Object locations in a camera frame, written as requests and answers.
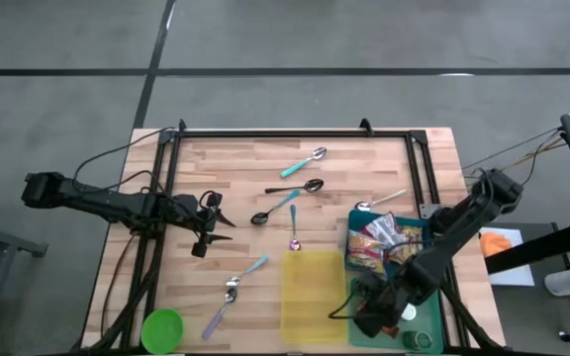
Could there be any yellow floor cable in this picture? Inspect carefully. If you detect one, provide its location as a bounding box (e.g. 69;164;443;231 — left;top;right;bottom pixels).
500;140;566;174

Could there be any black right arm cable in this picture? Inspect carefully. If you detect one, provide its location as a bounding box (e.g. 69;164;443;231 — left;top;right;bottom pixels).
465;167;497;209

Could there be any small silver spoon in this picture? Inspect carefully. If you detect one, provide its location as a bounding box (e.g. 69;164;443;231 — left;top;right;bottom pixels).
354;189;409;214

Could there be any lavender-handled silver spoon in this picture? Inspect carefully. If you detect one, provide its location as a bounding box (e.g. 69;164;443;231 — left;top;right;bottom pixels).
201;287;239;342

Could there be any yellow plastic bin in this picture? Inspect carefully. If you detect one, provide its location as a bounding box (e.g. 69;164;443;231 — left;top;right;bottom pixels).
280;248;349;345

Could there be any light-blue-handled silver utensil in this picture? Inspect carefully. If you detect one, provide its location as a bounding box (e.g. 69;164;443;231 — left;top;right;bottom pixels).
225;254;271;289

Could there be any all-black metal spoon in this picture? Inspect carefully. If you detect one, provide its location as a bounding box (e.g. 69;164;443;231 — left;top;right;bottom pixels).
263;178;326;195

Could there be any yellow snack bag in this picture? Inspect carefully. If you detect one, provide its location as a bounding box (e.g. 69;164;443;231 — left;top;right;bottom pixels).
388;225;426;266

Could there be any iridescent rainbow spoon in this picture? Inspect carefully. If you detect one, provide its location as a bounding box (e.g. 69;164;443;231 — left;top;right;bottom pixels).
288;204;303;252

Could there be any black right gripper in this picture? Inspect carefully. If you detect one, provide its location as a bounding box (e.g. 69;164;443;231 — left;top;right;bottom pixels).
352;271;414;341

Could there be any green plastic bin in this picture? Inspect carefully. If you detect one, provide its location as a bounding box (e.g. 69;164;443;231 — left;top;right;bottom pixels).
347;276;445;355

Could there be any black floor cable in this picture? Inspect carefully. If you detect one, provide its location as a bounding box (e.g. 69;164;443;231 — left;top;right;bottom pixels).
462;127;563;170

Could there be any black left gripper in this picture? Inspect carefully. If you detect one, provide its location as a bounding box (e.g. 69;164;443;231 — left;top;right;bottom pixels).
174;190;238;259

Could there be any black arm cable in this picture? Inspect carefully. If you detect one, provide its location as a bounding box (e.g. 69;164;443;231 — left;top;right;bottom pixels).
69;126;180;194
465;167;497;209

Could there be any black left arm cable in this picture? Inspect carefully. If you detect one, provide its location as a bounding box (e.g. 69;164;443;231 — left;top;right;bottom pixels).
69;126;180;194

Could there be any black-bowl blue-handled spoon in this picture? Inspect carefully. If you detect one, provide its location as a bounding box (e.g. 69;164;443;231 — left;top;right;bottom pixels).
249;189;302;227

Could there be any white paper sheet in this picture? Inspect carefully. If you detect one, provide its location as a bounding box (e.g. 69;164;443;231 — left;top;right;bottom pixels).
475;225;536;288

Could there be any green-lid glass spice jar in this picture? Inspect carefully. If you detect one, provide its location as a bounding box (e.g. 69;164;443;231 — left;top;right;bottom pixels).
402;329;434;352

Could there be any orange ramen noodle packet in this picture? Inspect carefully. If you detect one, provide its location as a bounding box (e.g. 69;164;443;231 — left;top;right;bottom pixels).
346;229;387;276

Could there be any orange round object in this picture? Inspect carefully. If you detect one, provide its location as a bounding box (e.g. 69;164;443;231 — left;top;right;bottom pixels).
479;231;514;259

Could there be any blue plastic bin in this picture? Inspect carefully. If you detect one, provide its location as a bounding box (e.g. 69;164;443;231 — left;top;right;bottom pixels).
346;210;433;282

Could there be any teal-handled silver spoon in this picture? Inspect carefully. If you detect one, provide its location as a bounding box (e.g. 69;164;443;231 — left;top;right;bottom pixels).
278;146;329;180

